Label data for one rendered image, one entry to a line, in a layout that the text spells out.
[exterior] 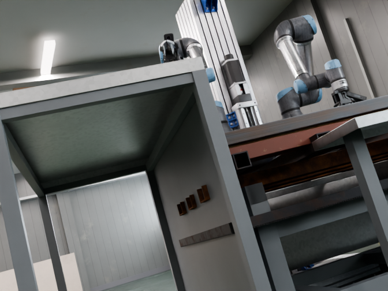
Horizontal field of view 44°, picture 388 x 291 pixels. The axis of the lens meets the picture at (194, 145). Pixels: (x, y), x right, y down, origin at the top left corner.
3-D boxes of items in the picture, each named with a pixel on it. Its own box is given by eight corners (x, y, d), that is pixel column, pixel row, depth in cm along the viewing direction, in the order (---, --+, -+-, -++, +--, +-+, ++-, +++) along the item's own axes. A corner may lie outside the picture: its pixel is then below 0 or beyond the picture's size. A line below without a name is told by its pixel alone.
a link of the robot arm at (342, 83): (340, 83, 242) (349, 77, 235) (344, 91, 242) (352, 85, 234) (328, 86, 241) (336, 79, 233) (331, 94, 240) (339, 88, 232)
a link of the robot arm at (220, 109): (227, 118, 262) (220, 95, 265) (204, 125, 263) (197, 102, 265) (228, 123, 274) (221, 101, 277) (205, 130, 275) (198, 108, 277)
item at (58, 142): (205, 68, 136) (201, 56, 137) (-19, 111, 121) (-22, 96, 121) (150, 164, 259) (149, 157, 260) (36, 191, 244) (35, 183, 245)
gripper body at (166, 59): (178, 59, 226) (181, 68, 238) (176, 43, 228) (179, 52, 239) (163, 62, 226) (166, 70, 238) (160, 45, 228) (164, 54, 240)
